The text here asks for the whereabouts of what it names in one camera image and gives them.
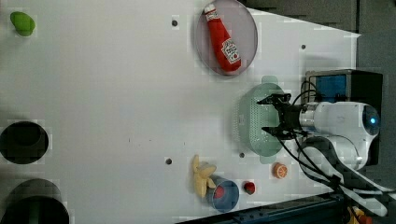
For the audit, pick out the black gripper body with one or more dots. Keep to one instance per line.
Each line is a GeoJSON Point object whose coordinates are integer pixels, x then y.
{"type": "Point", "coordinates": [289, 116]}

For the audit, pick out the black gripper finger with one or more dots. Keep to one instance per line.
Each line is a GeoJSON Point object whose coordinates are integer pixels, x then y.
{"type": "Point", "coordinates": [272, 99]}
{"type": "Point", "coordinates": [275, 131]}

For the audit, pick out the green plastic strainer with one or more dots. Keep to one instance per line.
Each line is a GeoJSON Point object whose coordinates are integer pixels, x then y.
{"type": "Point", "coordinates": [249, 117]}

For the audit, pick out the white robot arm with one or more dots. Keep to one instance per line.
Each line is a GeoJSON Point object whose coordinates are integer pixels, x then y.
{"type": "Point", "coordinates": [320, 165]}

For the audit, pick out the orange slice toy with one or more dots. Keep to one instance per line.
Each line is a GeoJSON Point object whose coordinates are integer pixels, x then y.
{"type": "Point", "coordinates": [280, 170]}

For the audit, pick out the red strawberry on table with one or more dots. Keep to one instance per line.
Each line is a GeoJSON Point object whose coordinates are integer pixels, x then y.
{"type": "Point", "coordinates": [249, 188]}

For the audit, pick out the red ketchup bottle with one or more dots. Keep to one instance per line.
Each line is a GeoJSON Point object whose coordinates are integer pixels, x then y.
{"type": "Point", "coordinates": [224, 48]}

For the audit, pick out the black toaster oven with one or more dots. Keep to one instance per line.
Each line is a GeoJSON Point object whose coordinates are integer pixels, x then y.
{"type": "Point", "coordinates": [348, 84]}

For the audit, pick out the blue bowl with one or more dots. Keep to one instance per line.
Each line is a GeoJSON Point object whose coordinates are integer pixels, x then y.
{"type": "Point", "coordinates": [230, 198]}

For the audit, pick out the pink oval plate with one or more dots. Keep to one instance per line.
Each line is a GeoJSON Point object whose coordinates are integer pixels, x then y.
{"type": "Point", "coordinates": [242, 28]}

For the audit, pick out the red strawberry in bowl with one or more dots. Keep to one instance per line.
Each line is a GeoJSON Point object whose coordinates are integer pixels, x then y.
{"type": "Point", "coordinates": [219, 192]}

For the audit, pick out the black cylinder lower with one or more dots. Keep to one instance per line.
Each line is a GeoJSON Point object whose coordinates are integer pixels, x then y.
{"type": "Point", "coordinates": [35, 201]}

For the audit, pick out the green toy vegetable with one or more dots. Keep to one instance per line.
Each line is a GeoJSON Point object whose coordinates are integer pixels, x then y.
{"type": "Point", "coordinates": [23, 23]}

